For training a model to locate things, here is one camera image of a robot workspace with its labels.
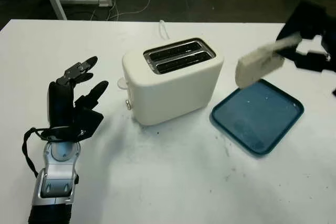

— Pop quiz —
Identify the blue plastic tray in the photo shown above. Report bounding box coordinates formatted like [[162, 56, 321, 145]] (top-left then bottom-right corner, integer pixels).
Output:
[[211, 78, 305, 158]]

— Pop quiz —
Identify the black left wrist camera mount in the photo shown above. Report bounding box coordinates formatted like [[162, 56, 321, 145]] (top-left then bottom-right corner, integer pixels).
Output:
[[39, 105, 104, 141]]

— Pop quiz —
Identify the cream white two-slot toaster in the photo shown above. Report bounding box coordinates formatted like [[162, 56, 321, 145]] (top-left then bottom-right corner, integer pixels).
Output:
[[121, 37, 225, 126]]

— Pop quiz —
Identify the white toaster lever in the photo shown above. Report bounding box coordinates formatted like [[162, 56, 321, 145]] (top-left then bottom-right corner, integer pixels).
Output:
[[117, 77, 129, 90]]

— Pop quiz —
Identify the beige bread slice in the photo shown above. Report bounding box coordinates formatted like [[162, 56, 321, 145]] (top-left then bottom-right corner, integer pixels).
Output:
[[234, 34, 302, 89]]

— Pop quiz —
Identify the white toaster power cord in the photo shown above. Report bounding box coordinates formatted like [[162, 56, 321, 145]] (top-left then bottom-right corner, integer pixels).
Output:
[[159, 20, 171, 41]]

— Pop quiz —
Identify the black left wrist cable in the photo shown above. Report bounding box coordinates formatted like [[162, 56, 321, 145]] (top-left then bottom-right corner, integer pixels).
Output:
[[22, 127, 45, 179]]

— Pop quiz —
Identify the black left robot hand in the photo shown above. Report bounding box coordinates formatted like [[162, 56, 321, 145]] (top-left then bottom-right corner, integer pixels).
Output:
[[47, 56, 109, 130]]

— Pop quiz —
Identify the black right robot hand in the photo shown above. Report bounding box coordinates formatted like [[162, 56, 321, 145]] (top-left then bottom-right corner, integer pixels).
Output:
[[277, 0, 336, 74]]

